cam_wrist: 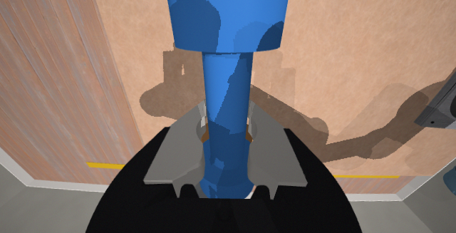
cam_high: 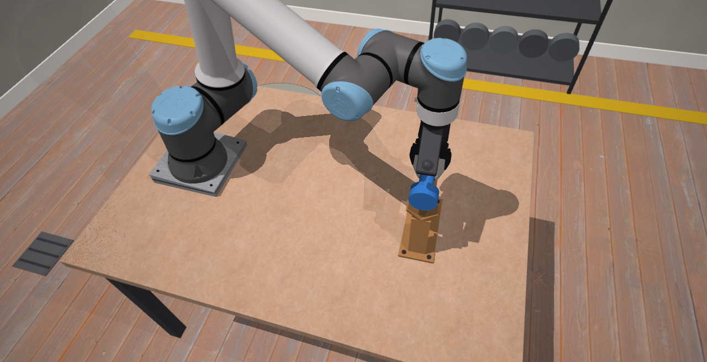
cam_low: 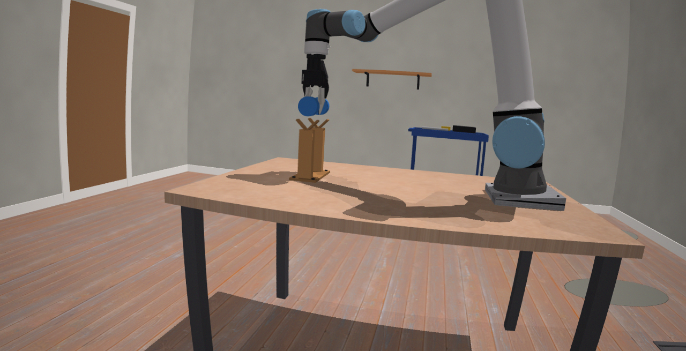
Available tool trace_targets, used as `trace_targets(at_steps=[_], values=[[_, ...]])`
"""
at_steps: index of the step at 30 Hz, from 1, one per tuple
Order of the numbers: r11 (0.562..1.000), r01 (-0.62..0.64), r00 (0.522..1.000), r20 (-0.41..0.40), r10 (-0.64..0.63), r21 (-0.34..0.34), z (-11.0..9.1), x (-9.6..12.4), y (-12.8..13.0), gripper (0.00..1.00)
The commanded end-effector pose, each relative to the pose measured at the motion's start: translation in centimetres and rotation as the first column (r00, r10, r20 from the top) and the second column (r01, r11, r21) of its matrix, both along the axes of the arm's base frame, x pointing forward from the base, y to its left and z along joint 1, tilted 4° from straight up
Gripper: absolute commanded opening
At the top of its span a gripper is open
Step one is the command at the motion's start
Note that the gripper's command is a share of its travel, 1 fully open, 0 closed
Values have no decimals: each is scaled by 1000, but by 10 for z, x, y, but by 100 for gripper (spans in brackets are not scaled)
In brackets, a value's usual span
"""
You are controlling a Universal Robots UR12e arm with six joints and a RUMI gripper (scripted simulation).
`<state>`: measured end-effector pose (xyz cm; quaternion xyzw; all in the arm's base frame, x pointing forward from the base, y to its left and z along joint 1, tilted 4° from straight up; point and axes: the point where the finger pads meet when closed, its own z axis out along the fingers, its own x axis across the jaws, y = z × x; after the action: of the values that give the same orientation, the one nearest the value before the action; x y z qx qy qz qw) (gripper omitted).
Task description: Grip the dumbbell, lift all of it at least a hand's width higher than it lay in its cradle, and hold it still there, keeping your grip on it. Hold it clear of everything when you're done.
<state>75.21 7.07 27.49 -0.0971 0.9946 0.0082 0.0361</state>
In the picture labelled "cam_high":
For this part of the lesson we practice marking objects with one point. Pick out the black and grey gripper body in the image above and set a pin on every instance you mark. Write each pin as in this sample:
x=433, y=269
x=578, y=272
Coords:
x=445, y=137

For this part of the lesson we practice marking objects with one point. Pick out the tan rectangular base plate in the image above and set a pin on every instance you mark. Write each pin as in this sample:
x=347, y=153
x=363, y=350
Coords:
x=420, y=233

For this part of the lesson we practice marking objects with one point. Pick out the blue dumbbell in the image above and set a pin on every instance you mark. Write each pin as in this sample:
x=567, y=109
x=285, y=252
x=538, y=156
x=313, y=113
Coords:
x=424, y=194

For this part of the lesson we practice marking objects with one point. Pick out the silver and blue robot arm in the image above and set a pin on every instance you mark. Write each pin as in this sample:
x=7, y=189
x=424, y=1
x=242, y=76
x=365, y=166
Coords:
x=186, y=117

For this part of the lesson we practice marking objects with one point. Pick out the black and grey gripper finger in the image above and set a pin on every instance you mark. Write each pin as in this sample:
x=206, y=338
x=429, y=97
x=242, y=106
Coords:
x=443, y=164
x=414, y=158

